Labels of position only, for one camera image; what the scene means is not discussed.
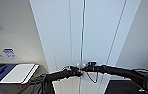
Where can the white wardrobe door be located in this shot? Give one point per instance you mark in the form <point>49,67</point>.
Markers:
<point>103,33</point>
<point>56,33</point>

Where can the white folding table orange legs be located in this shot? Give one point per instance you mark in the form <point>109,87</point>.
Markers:
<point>20,72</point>

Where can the blue white wall sign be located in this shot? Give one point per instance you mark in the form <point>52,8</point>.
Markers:
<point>9,52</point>

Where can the white wardrobe body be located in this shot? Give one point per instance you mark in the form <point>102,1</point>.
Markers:
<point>90,33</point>

